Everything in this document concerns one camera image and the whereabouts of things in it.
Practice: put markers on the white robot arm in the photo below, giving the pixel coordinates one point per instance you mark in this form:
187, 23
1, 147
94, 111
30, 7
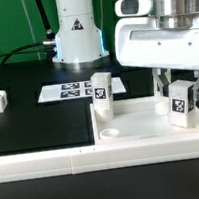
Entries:
78, 42

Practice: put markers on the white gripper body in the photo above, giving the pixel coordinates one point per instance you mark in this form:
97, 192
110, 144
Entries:
158, 33

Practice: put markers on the white marker base plate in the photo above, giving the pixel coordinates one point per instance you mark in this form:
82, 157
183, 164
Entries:
65, 91

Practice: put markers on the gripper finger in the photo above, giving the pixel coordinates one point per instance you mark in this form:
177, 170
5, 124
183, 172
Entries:
196, 86
162, 79

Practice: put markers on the white square table top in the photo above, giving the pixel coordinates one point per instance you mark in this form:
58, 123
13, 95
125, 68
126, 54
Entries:
139, 118

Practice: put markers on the white L-shaped obstacle fence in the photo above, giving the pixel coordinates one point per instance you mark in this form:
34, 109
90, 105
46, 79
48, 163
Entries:
99, 157

